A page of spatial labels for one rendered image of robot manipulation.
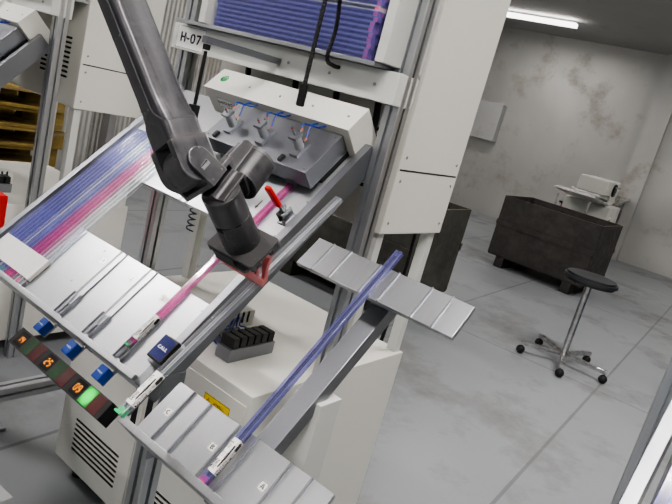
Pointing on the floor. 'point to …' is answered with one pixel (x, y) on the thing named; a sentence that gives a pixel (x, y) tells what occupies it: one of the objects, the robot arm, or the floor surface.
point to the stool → (575, 323)
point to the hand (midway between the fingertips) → (258, 278)
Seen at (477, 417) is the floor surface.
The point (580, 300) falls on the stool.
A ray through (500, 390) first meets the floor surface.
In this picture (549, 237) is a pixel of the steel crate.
